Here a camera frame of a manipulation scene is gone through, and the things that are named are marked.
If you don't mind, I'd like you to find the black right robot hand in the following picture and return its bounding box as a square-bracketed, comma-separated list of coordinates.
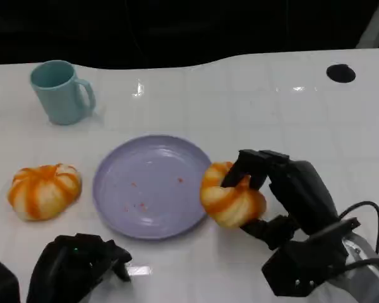
[220, 149, 340, 251]

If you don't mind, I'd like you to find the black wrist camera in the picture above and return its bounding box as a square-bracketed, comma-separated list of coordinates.
[261, 217, 361, 297]
[0, 258, 21, 303]

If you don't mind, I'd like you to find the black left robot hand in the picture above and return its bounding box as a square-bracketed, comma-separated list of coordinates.
[25, 233, 133, 303]

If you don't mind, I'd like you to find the pale green mug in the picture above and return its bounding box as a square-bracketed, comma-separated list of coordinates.
[30, 59, 97, 126]

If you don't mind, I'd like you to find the black table cable grommet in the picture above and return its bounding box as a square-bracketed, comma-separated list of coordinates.
[325, 63, 357, 83]

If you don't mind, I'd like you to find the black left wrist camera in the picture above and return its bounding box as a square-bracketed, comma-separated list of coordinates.
[0, 258, 21, 303]

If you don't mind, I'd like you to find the grey furniture frame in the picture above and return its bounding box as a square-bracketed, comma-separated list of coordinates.
[355, 0, 379, 49]

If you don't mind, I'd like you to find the lilac plate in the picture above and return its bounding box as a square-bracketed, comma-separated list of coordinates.
[92, 134, 213, 242]

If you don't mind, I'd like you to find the orange and white bread roll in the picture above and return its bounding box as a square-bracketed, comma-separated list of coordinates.
[8, 163, 83, 222]
[200, 161, 268, 229]

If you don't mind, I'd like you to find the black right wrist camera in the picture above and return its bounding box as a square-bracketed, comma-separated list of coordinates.
[261, 217, 361, 297]

